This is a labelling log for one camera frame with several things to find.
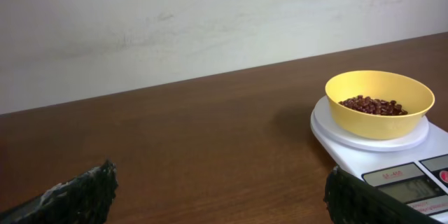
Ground red beans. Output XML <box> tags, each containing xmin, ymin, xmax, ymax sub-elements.
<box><xmin>339</xmin><ymin>95</ymin><xmax>408</xmax><ymax>116</ymax></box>

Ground white digital kitchen scale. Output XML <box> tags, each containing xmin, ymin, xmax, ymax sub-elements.
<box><xmin>311</xmin><ymin>97</ymin><xmax>447</xmax><ymax>223</ymax></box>

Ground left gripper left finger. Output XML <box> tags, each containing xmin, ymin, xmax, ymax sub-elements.
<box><xmin>1</xmin><ymin>160</ymin><xmax>118</xmax><ymax>224</ymax></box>

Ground yellow plastic bowl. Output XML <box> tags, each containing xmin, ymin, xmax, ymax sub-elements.
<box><xmin>325</xmin><ymin>70</ymin><xmax>435</xmax><ymax>140</ymax></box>

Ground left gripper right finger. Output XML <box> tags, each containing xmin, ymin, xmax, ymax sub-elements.
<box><xmin>323</xmin><ymin>166</ymin><xmax>441</xmax><ymax>224</ymax></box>

